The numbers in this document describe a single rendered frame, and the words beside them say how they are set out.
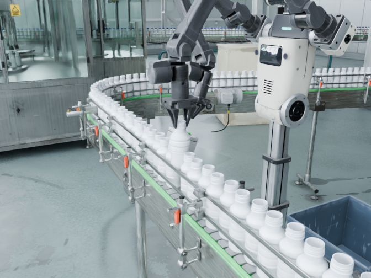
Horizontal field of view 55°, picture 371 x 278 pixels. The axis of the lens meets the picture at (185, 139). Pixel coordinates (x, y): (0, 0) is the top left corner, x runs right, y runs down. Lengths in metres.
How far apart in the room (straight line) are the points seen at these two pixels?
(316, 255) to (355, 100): 2.81
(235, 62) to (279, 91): 3.74
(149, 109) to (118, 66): 3.72
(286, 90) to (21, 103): 3.34
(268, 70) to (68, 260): 1.85
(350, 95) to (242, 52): 2.29
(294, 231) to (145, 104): 2.20
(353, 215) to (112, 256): 1.71
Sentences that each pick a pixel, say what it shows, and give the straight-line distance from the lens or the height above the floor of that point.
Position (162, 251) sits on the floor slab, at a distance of 2.67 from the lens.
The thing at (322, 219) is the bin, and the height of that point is 0.88.
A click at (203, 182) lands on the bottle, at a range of 1.05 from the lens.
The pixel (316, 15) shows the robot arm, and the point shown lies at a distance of 1.41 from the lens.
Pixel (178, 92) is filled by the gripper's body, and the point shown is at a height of 1.36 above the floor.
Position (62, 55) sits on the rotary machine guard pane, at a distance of 4.39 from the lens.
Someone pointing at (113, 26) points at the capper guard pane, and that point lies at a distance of 6.48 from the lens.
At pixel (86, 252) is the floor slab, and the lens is 2.74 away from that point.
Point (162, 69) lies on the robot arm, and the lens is 1.08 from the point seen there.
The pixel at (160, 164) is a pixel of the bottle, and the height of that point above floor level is 1.07.
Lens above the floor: 1.58
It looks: 19 degrees down
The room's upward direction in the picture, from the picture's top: straight up
